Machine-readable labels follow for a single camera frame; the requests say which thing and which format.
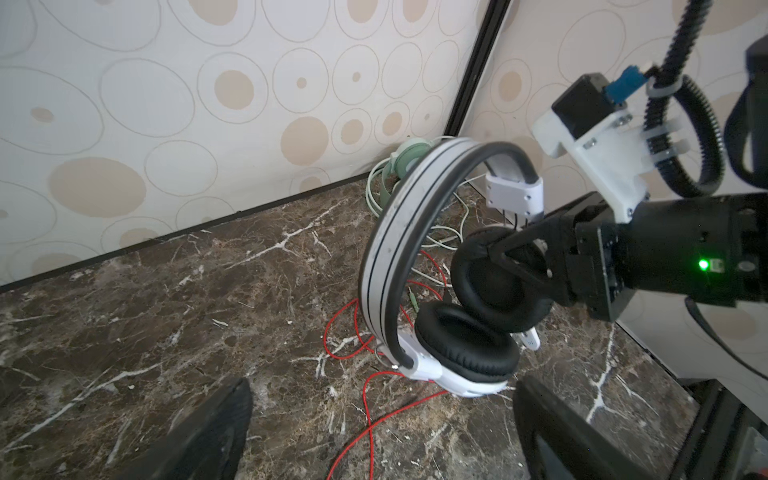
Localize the green headphones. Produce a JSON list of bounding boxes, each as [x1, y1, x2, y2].
[[385, 137, 434, 179]]

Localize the white black headphones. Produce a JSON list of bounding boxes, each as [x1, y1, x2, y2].
[[358, 136, 552, 398]]

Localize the red headphone cable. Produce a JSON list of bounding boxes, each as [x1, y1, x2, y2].
[[322, 248, 451, 480]]

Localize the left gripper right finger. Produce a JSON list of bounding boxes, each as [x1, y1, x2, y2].
[[513, 375, 651, 479]]

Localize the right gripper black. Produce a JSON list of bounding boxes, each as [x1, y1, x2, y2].
[[487, 191, 635, 321]]

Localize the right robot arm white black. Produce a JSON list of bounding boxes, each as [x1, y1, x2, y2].
[[488, 1, 767, 328]]

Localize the green headphone cable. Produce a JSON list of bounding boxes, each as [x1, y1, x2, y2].
[[364, 135, 481, 289]]

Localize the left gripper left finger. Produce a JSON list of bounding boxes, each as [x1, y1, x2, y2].
[[117, 377, 253, 479]]

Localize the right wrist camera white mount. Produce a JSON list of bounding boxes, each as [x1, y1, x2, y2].
[[532, 64, 690, 224]]

